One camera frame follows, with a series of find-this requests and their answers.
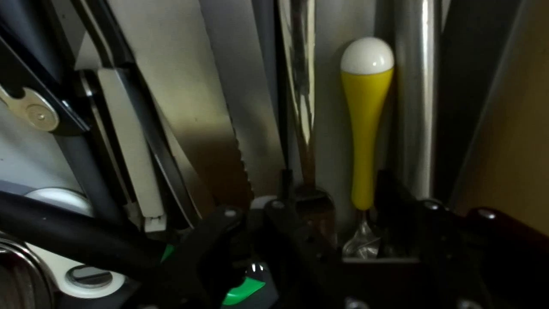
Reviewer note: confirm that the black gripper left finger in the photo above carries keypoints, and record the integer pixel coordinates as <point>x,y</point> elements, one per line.
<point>298,241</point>

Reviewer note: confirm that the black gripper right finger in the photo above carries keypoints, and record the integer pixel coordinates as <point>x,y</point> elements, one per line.
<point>457,258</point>

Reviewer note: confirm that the grey cutlery tray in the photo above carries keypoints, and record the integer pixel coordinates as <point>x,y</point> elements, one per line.
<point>329,114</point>

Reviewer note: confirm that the black tool with green end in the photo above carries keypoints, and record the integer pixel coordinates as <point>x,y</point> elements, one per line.
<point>70,229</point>

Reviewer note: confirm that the white plastic gadget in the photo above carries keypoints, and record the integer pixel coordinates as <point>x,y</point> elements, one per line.
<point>58,200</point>

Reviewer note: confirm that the round steel lid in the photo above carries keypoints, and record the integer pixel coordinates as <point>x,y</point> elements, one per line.
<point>20,280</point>

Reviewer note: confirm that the black folding corkscrew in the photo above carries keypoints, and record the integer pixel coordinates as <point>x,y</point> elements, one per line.
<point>35,112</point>

